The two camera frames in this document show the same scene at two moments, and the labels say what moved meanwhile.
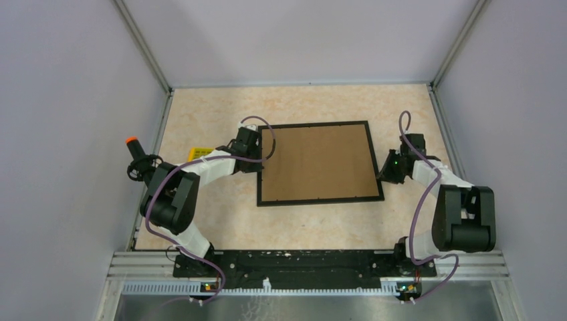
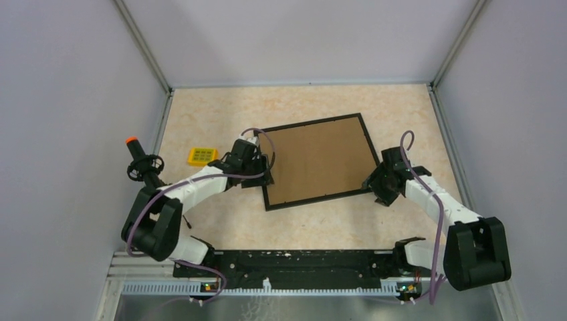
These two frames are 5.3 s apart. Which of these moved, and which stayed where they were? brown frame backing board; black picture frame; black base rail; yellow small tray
Moved: black picture frame
Stayed: brown frame backing board; yellow small tray; black base rail
